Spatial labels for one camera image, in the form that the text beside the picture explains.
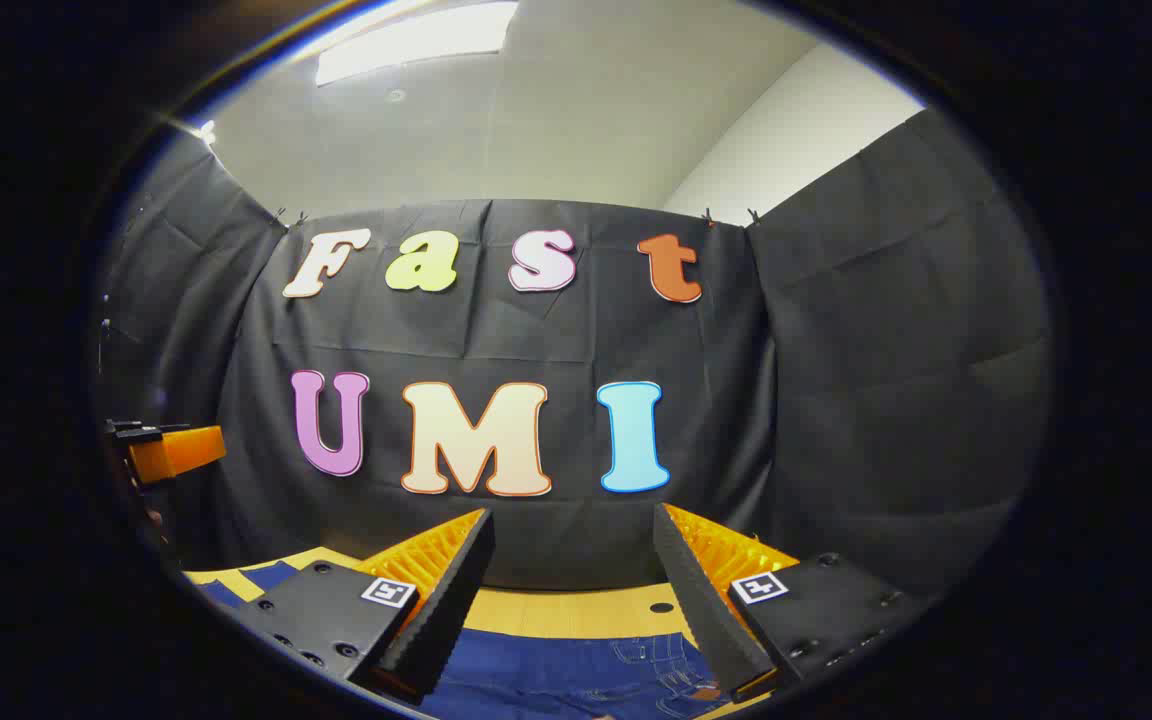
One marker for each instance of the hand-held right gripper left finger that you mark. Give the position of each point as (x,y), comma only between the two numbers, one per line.
(441,610)

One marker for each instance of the ceiling light panel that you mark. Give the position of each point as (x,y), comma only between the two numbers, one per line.
(416,40)

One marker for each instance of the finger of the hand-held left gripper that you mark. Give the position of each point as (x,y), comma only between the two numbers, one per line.
(181,452)

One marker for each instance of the blue denim jeans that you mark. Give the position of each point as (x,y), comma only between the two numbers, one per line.
(576,672)

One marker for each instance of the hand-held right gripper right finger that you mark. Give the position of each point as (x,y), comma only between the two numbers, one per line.
(706,610)

